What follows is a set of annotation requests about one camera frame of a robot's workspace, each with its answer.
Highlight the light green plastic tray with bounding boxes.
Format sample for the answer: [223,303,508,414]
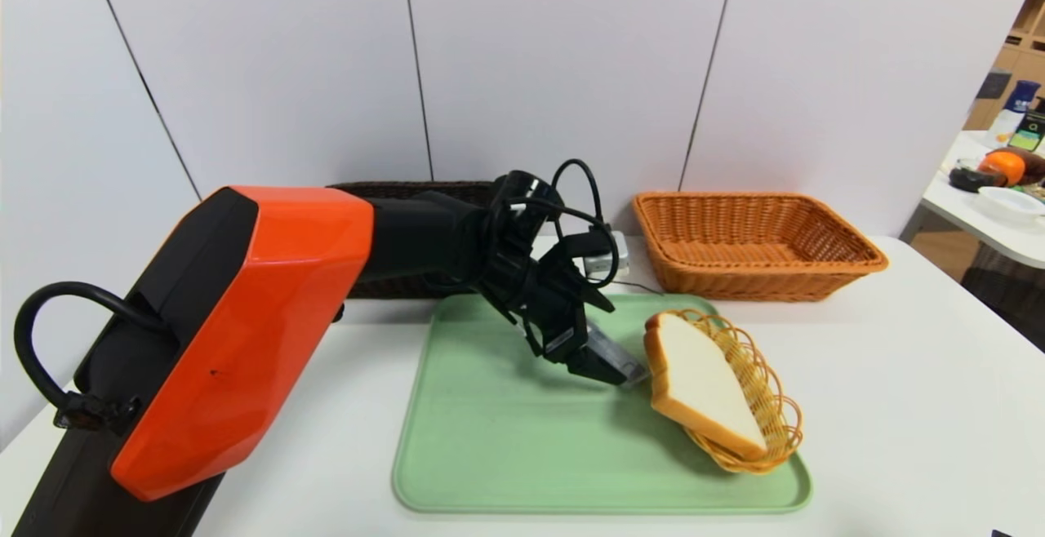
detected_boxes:
[393,293,812,514]

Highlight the white side table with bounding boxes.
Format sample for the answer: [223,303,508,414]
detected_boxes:
[919,131,1045,270]

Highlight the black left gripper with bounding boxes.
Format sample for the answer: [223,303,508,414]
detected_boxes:
[512,268,650,386]

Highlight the orange wicker basket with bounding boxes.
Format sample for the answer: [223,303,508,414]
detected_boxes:
[632,192,890,303]

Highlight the small black object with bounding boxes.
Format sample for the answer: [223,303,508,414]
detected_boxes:
[949,162,1005,193]

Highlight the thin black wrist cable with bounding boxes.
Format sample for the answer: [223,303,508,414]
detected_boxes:
[506,158,623,289]

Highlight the brown round object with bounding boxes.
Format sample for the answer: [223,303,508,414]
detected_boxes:
[994,146,1045,185]

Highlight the dark green package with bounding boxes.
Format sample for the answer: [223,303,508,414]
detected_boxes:
[1008,99,1045,153]

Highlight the orange fruit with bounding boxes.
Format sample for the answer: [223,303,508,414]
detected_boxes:
[978,151,1025,187]

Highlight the wooden shelf unit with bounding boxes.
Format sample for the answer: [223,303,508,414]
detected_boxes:
[962,0,1045,134]

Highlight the white bottle with blue cap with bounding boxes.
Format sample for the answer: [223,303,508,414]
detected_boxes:
[985,80,1041,149]

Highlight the white shallow bowl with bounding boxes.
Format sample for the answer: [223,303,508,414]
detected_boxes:
[976,186,1045,224]

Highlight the white bread slice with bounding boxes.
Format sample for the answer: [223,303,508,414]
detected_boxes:
[643,312,768,460]

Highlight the thick black corrugated arm cable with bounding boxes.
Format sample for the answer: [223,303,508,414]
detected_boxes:
[14,280,176,433]

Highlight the grey rectangular pencil case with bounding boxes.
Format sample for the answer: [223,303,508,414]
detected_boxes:
[586,321,651,388]

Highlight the small oval woven basket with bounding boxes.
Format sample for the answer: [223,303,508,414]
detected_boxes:
[661,308,803,473]

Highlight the dark brown wicker basket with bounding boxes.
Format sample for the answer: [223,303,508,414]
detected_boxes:
[327,181,500,300]

